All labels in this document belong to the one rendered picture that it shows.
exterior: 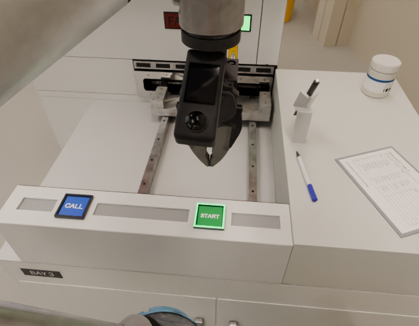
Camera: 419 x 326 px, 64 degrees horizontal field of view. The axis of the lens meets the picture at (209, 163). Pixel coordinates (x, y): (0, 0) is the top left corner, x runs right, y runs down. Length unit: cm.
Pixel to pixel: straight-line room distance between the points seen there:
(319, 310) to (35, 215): 62
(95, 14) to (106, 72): 100
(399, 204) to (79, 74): 99
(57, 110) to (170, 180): 61
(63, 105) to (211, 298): 86
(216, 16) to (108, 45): 77
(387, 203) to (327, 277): 18
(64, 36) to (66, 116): 118
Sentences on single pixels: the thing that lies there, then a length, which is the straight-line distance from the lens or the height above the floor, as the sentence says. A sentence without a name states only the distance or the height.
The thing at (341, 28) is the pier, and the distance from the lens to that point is 371.
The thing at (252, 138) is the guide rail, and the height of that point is 85.
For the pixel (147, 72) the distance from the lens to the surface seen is 112.
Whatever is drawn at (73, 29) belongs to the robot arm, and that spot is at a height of 140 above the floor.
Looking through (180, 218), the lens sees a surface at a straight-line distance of 64.
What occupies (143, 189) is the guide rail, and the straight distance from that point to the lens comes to 84.
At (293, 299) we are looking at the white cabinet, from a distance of 79.
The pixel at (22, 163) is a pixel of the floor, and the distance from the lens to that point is 243.
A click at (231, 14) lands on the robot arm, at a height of 133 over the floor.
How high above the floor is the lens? 146
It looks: 44 degrees down
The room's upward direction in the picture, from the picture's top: straight up
